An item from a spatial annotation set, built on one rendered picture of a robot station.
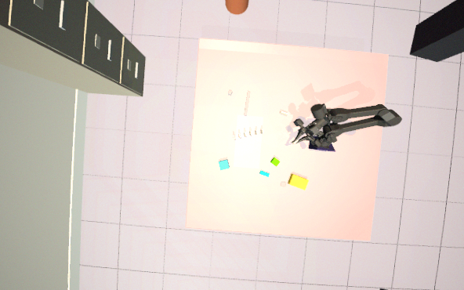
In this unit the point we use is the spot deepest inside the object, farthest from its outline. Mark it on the lime green block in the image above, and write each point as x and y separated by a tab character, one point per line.
275	161

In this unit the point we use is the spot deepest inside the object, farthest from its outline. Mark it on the yellow rectangular block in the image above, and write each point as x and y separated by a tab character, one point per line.
298	181

